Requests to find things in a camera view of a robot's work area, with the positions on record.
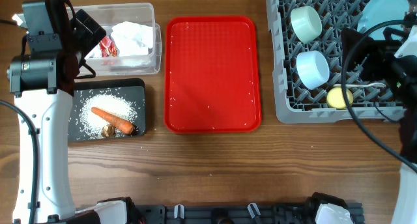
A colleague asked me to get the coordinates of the white plastic spoon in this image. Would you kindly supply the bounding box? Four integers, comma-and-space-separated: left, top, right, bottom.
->
345, 82, 386, 88

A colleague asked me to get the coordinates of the red snack wrapper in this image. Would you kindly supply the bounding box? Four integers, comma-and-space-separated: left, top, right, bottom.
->
99, 36, 117, 58

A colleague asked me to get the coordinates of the light blue plate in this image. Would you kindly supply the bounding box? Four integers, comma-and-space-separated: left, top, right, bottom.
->
356, 0, 410, 33

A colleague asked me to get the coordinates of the brown food scrap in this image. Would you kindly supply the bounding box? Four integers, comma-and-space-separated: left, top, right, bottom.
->
101, 124, 116, 138

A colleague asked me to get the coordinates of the white paper napkin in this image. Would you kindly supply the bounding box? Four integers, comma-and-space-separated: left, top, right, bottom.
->
87, 20, 154, 59

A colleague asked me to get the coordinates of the clear plastic bin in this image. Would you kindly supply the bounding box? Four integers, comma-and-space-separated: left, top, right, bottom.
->
74, 3, 162, 76

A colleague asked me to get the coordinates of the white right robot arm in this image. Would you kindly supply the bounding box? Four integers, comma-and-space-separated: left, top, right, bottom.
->
341, 11, 416, 223

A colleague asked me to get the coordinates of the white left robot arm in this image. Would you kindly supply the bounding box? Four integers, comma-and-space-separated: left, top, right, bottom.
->
7, 0, 145, 223

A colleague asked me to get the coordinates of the orange carrot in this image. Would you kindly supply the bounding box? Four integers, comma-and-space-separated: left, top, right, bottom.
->
91, 107, 134, 135

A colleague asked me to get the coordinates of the mint green bowl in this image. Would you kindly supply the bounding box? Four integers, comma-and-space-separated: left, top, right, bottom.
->
290, 6, 323, 44

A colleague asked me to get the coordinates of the light blue bowl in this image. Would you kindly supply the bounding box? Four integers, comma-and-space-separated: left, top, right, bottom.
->
296, 51, 330, 90

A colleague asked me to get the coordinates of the yellow cup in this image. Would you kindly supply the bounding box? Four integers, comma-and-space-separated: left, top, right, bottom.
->
326, 87, 347, 109

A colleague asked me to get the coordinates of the black tray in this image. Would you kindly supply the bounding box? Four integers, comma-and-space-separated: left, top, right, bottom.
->
68, 78, 146, 142

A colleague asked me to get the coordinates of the white rice pile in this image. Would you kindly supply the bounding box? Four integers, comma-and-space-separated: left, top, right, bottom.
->
76, 94, 137, 139

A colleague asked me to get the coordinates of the grey dishwasher rack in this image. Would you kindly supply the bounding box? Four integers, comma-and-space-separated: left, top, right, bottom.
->
265, 0, 417, 124

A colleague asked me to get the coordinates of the red serving tray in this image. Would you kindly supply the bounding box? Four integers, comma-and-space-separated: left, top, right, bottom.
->
164, 16, 262, 133

